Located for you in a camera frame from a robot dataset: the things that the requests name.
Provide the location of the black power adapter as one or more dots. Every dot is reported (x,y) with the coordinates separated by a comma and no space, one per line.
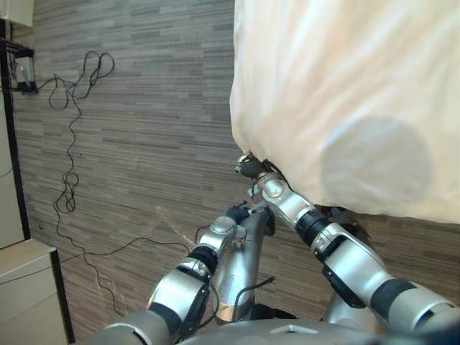
(28,87)

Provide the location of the white bed duvet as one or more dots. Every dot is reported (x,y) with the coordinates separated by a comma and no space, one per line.
(323,90)

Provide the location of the white cabinet with black frame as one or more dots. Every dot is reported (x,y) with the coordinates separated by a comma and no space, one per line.
(9,161)

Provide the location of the dark robot foot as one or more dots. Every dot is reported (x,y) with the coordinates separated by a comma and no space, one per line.
(267,312)

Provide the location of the white wall box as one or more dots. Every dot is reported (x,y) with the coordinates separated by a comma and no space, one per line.
(16,10)

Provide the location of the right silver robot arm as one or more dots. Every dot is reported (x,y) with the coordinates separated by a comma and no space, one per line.
(359,266)

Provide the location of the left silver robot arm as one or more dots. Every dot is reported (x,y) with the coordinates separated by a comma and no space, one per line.
(176,287)

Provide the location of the grey robot torso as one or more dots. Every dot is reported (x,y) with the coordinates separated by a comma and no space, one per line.
(287,332)

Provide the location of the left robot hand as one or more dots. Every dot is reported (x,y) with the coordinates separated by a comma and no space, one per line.
(237,213)

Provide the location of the low white cabinet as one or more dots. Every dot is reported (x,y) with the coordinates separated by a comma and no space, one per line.
(28,298)

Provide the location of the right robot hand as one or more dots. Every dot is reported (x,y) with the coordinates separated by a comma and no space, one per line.
(248,166)

